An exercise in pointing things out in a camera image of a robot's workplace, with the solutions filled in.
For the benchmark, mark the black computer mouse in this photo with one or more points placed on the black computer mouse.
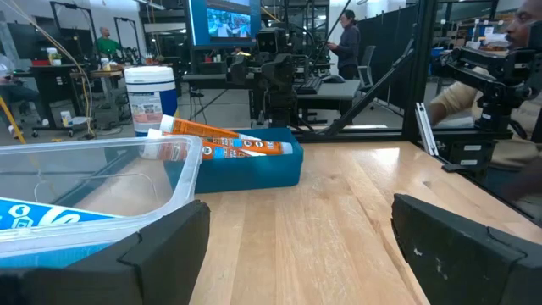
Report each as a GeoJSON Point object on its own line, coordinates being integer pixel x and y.
{"type": "Point", "coordinates": [334, 79]}

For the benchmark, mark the standing person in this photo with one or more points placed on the standing person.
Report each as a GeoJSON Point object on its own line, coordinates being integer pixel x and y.
{"type": "Point", "coordinates": [347, 46]}

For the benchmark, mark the silver metal bracket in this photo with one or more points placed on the silver metal bracket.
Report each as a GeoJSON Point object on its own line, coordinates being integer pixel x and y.
{"type": "Point", "coordinates": [425, 127]}

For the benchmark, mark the black work table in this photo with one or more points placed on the black work table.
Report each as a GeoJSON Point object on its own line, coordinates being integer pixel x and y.
{"type": "Point", "coordinates": [55, 84]}

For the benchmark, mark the teal plastic bin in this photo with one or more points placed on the teal plastic bin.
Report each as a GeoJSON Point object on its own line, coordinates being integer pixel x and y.
{"type": "Point", "coordinates": [254, 173]}

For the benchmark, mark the Lysol wipes canister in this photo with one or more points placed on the Lysol wipes canister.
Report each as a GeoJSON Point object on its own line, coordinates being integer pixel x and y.
{"type": "Point", "coordinates": [150, 97]}

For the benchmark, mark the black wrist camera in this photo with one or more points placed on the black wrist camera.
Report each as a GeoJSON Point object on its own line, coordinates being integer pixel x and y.
{"type": "Point", "coordinates": [271, 40]}

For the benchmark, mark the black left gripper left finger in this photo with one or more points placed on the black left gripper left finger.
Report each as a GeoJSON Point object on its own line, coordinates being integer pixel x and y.
{"type": "Point", "coordinates": [161, 271]}

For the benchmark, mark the grey office chair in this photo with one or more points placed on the grey office chair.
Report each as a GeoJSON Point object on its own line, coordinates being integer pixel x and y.
{"type": "Point", "coordinates": [367, 59]}

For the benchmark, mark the large display screen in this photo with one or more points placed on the large display screen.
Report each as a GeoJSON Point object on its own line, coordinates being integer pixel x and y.
{"type": "Point", "coordinates": [224, 23]}

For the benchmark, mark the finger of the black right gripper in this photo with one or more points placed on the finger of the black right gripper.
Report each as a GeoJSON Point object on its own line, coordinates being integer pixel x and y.
{"type": "Point", "coordinates": [283, 70]}
{"type": "Point", "coordinates": [239, 70]}

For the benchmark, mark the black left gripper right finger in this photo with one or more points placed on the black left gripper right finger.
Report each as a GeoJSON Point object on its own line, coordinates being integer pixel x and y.
{"type": "Point", "coordinates": [466, 271]}

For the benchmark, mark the black partition curtain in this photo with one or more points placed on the black partition curtain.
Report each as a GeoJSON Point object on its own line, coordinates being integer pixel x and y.
{"type": "Point", "coordinates": [394, 51]}

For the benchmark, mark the grey desk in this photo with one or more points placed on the grey desk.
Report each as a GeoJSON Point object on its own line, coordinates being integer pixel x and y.
{"type": "Point", "coordinates": [334, 91]}

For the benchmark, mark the black keyboard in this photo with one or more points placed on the black keyboard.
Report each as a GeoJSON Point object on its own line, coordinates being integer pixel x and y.
{"type": "Point", "coordinates": [309, 85]}

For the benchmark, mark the person at leader arm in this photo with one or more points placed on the person at leader arm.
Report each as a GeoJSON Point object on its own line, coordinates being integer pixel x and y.
{"type": "Point", "coordinates": [457, 99]}

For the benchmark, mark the clear plastic container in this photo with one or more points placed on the clear plastic container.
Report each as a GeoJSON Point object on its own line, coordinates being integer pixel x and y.
{"type": "Point", "coordinates": [186, 169]}

